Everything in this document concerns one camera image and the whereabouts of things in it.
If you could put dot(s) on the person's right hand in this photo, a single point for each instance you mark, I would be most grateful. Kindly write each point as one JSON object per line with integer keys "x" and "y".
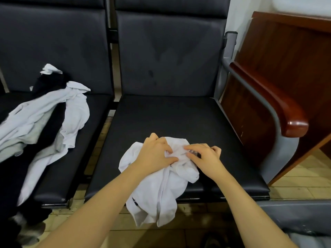
{"x": 208, "y": 160}

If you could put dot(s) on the person's left hand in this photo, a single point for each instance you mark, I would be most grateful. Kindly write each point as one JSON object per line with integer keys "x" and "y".
{"x": 152, "y": 156}

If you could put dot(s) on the white garment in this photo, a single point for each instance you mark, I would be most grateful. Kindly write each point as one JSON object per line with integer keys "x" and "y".
{"x": 158, "y": 196}

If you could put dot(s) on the grey plastic storage bin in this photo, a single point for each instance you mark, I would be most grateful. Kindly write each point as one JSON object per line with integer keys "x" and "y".
{"x": 300, "y": 214}

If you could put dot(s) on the pile of clothes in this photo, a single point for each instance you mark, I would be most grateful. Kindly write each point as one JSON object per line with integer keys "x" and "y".
{"x": 31, "y": 126}

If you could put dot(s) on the grey t-shirt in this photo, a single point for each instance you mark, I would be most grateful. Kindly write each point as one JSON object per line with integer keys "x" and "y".
{"x": 310, "y": 241}

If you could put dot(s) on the person's left forearm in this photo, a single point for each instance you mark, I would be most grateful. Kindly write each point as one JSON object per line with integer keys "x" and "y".
{"x": 93, "y": 214}

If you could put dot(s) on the person's right forearm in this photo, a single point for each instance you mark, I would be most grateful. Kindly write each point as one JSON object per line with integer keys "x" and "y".
{"x": 253, "y": 217}

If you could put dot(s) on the brown wooden bench armrest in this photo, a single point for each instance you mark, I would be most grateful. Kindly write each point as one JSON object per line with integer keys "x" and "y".
{"x": 271, "y": 98}

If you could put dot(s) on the black leather bench seat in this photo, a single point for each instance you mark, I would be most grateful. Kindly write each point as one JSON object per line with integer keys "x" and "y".
{"x": 165, "y": 59}
{"x": 51, "y": 38}

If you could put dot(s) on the brown wooden desk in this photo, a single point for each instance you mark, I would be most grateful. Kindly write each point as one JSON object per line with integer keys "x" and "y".
{"x": 284, "y": 59}

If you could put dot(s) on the white plastic tray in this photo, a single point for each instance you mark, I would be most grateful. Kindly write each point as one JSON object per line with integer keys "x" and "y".
{"x": 302, "y": 6}

